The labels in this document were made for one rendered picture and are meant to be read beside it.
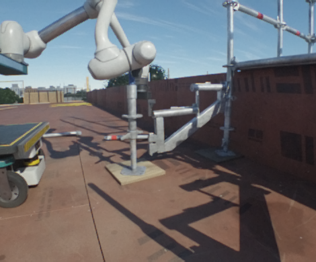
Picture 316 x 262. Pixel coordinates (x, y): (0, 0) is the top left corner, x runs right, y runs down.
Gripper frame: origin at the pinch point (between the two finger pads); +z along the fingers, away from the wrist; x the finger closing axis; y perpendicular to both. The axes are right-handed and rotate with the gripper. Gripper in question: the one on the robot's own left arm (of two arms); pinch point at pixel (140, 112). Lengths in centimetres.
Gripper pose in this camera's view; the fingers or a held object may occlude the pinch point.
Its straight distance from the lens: 122.5
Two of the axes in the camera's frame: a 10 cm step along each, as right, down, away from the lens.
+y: -4.5, 1.8, -8.8
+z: 0.0, 9.8, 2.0
